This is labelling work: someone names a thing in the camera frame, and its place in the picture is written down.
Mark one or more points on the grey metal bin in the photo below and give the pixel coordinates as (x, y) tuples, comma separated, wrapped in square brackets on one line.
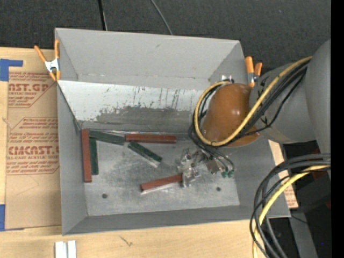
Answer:
[(139, 55)]

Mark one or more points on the brown cardboard board red print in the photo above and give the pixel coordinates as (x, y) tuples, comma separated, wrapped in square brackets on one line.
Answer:
[(29, 192)]

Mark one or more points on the red-brown block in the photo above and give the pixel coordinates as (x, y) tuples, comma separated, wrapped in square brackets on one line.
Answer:
[(161, 182), (150, 138), (86, 157)]

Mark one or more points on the dark green flat block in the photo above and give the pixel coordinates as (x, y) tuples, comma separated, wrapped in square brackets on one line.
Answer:
[(107, 137), (94, 157), (145, 152)]

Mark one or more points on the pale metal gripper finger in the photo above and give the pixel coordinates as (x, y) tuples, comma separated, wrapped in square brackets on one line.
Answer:
[(188, 158), (191, 176)]

